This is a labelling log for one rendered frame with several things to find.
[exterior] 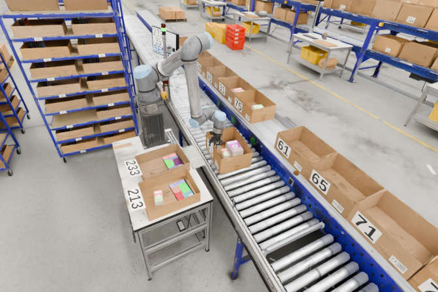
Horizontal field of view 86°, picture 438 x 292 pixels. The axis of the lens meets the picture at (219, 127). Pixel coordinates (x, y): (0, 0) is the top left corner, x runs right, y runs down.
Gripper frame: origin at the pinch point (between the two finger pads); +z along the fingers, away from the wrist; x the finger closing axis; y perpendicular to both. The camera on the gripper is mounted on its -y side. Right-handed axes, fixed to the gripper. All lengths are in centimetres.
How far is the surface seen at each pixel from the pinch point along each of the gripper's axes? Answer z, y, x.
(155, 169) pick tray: 16, -5, -49
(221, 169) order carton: 5.8, 20.0, -1.1
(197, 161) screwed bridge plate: 12.9, -1.1, -13.6
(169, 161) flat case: 12.1, -7.7, -37.0
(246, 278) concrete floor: 86, 75, 10
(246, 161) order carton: 0.9, 22.0, 20.8
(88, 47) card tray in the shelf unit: -45, -139, -88
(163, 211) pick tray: 12, 41, -54
